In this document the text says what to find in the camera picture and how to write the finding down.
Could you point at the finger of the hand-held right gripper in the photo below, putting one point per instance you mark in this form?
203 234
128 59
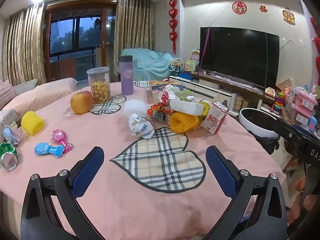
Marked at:
287 131

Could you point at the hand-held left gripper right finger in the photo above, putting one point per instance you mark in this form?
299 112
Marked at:
220 172

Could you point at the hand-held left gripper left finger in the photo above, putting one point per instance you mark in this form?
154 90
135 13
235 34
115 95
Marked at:
88 170

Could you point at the white bin with black bag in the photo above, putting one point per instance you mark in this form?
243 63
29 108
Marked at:
250 127

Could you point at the yellow packet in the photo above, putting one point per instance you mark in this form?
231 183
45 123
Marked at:
206 107

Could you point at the white printed wrapper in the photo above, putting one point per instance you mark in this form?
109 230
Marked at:
140 127

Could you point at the white foam fruit net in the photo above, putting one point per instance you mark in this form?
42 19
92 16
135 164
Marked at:
135 107

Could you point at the green milk carton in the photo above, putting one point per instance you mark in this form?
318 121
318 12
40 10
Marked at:
186 95

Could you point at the red snack bag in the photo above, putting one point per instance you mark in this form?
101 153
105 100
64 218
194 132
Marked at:
160 110

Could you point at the white tissue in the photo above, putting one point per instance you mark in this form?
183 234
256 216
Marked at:
172 88

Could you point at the person's right hand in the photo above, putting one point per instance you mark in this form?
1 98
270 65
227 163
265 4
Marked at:
299 185

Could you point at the pink plastic storage box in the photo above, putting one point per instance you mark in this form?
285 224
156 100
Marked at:
301 117
306 100

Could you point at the blue toy box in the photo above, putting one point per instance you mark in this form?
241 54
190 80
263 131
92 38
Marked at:
312 123

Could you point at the pink toy rattle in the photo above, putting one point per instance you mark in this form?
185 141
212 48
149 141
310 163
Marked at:
61 140

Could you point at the pink blanket with plaid hearts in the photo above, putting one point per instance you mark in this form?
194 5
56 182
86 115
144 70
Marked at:
100 130

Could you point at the blue toy rattle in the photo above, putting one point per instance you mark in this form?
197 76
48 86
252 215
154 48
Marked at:
47 150

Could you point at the brown cardboard box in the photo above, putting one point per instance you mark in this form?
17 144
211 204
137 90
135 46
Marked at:
286 83

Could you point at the red and white milk carton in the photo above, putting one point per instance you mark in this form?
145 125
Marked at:
215 120

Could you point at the cream stacked containers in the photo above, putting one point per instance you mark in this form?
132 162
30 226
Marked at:
239 102

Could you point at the apple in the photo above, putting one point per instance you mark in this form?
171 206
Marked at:
81 102

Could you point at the yellow foam cup net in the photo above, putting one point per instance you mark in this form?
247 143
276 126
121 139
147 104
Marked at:
32 123

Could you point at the green metal can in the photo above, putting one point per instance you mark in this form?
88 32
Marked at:
8 155

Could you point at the white television cabinet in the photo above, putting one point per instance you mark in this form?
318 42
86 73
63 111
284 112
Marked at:
215 90

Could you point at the clear jar of snack balls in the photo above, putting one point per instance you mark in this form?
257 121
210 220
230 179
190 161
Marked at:
98 87

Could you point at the pastel crumpled wrapper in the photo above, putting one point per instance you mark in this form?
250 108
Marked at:
11 133

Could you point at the beige sofa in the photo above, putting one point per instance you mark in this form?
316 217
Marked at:
50 90

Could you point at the black television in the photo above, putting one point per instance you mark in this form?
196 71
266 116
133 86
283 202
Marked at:
237 55

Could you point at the purple drinking bottle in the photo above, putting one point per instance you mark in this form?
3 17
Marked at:
126 77

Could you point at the blue toy tray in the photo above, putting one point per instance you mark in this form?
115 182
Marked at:
185 75

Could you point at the colourful picture book box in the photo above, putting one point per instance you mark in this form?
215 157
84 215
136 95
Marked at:
160 85

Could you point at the pastel toy house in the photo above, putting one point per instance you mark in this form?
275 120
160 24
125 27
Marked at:
191 66

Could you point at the pink striped pillow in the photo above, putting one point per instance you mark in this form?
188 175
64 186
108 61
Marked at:
6 95

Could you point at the toy ferris wheel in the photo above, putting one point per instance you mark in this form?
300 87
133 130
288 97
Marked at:
177 66

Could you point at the teal cloth covered sofa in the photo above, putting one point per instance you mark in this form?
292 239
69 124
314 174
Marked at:
150 62

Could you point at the beige patterned curtain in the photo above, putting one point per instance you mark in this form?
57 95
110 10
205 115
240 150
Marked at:
135 25
25 50

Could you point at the gold wall decoration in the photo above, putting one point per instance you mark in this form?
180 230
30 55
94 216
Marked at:
288 16

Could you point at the small red wall decoration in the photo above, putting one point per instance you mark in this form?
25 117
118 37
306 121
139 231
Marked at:
263 8

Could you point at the round red wall decoration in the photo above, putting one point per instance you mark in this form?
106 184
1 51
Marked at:
241 7

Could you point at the wooden frame glass door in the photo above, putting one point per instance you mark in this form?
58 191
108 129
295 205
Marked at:
65 35

